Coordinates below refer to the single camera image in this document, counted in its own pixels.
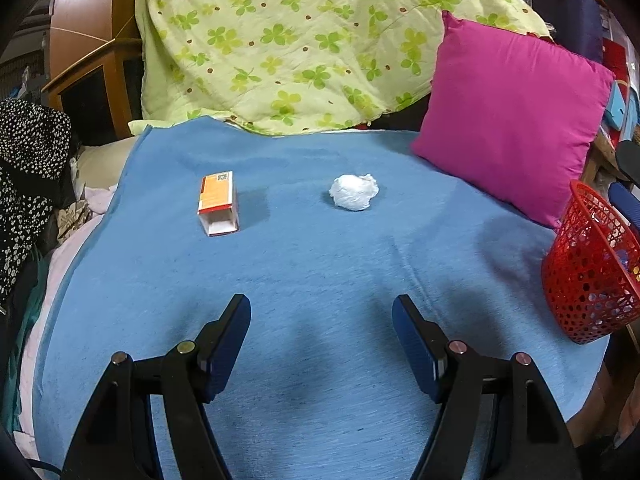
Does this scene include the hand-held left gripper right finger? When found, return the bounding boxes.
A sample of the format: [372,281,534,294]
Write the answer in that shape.
[391,294,583,480]

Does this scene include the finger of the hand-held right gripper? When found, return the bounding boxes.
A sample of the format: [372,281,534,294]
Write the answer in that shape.
[616,137,640,187]
[609,182,640,227]

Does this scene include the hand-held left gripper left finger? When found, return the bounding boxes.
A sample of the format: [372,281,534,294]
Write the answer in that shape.
[62,293,252,480]

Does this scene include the red plastic basket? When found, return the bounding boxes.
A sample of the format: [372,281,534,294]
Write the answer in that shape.
[541,180,640,345]

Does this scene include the light blue cardboard box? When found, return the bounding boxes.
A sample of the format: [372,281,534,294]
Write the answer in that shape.
[602,80,632,137]

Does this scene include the tall red box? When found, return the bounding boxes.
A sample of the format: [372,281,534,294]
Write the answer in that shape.
[602,37,632,84]

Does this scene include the blue blanket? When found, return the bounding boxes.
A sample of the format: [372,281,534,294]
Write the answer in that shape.
[30,115,612,480]

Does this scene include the pink pillow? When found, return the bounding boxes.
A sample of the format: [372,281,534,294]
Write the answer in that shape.
[411,10,617,230]

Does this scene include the orange and white carton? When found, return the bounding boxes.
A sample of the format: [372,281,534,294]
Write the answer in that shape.
[197,171,241,237]

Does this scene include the crumpled white tissue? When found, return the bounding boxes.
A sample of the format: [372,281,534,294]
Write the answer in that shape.
[329,173,380,212]

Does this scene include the cream cushion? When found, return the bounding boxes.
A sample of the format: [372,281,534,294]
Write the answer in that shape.
[75,119,152,197]

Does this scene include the black dotted cloth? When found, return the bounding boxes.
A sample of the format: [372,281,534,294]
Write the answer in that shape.
[0,97,74,302]

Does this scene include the green clover quilt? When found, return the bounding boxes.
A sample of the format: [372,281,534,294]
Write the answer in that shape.
[135,0,552,137]

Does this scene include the wooden cabinet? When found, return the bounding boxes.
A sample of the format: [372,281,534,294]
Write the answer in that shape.
[40,0,152,142]

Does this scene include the dark blue bag orange handles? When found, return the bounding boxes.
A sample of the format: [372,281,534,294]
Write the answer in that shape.
[517,0,606,64]

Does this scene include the black cable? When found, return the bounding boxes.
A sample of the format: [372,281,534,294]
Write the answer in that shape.
[24,456,64,475]

